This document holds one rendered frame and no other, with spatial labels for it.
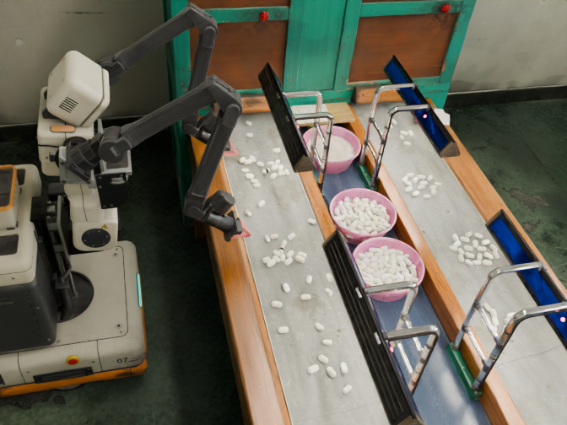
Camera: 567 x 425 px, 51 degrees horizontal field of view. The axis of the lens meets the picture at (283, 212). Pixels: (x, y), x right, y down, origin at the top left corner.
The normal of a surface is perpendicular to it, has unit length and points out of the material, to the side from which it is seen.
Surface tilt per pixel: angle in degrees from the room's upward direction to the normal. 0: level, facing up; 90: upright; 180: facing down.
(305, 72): 90
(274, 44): 90
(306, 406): 0
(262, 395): 0
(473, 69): 90
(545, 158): 0
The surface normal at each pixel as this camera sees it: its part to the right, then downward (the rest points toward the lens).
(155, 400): 0.07, -0.71
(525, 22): 0.22, 0.69
